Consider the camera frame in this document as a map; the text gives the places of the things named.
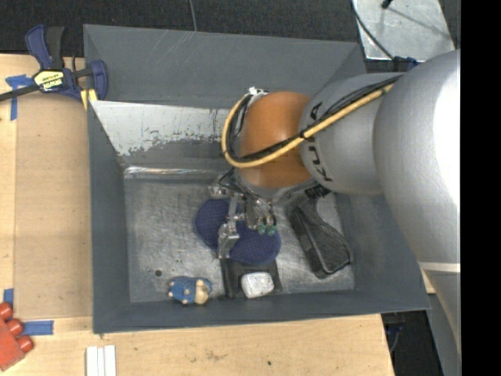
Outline white rounded block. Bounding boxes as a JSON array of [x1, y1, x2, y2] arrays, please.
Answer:
[[240, 271, 276, 299]]

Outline dark blue dotted cloth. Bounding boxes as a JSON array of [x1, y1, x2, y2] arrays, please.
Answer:
[[194, 198, 283, 267]]

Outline blue toy animal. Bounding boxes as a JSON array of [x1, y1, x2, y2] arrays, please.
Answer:
[[167, 275, 214, 306]]

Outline brown cardboard board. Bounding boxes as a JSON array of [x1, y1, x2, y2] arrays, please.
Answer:
[[13, 92, 95, 320]]

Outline grey metal bin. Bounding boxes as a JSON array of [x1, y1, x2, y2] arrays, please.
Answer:
[[81, 23, 432, 334]]

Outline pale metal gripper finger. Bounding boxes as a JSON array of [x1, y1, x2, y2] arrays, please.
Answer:
[[217, 221, 241, 260]]

